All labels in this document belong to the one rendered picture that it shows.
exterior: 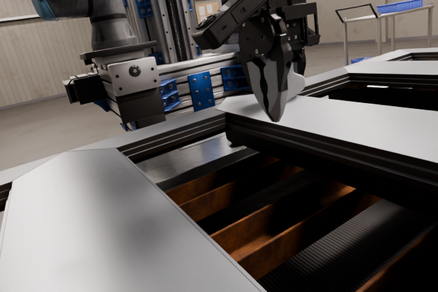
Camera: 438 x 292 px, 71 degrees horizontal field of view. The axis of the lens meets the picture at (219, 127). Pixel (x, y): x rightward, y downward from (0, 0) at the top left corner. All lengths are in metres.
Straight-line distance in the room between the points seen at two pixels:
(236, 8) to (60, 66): 10.29
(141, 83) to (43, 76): 9.72
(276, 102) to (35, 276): 0.32
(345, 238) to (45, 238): 0.60
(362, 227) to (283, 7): 0.56
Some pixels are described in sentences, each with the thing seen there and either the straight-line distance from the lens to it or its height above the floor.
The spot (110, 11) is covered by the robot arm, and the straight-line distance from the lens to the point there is 1.08.
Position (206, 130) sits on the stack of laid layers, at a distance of 0.70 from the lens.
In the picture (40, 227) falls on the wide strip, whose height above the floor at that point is 0.85.
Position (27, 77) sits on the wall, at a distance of 10.65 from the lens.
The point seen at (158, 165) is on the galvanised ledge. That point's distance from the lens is 0.96.
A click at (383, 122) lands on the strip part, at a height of 0.85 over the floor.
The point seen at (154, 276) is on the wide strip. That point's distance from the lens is 0.29.
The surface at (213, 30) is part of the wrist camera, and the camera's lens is 0.36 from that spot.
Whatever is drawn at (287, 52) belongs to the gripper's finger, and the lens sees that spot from 0.40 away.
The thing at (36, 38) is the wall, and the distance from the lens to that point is 10.64.
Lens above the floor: 1.03
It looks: 17 degrees down
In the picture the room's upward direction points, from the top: 10 degrees counter-clockwise
